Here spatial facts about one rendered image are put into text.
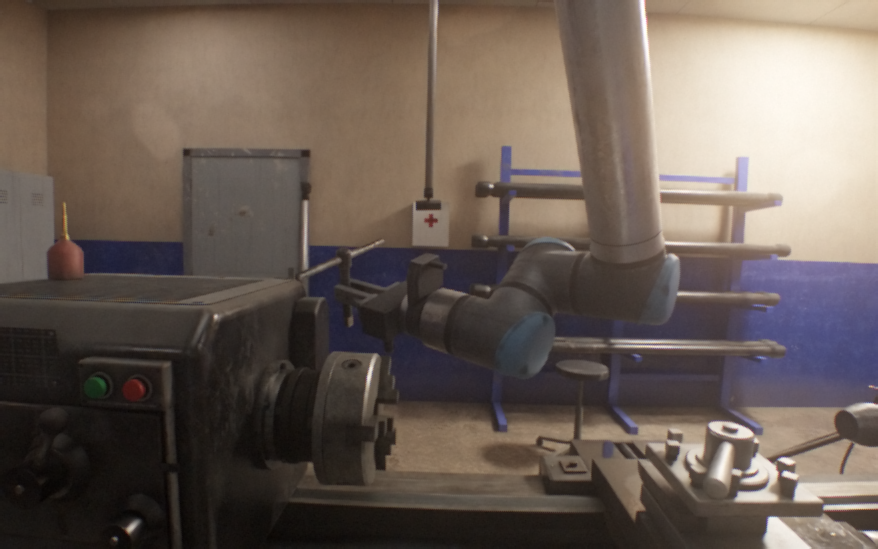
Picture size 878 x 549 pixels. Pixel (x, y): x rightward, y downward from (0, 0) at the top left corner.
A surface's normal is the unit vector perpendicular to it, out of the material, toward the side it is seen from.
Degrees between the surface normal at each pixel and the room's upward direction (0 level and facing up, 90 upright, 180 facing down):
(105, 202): 90
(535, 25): 90
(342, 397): 52
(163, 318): 45
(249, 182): 90
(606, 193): 118
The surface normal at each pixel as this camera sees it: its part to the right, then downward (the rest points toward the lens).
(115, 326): 0.01, -0.65
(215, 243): -0.01, 0.08
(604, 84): -0.38, 0.51
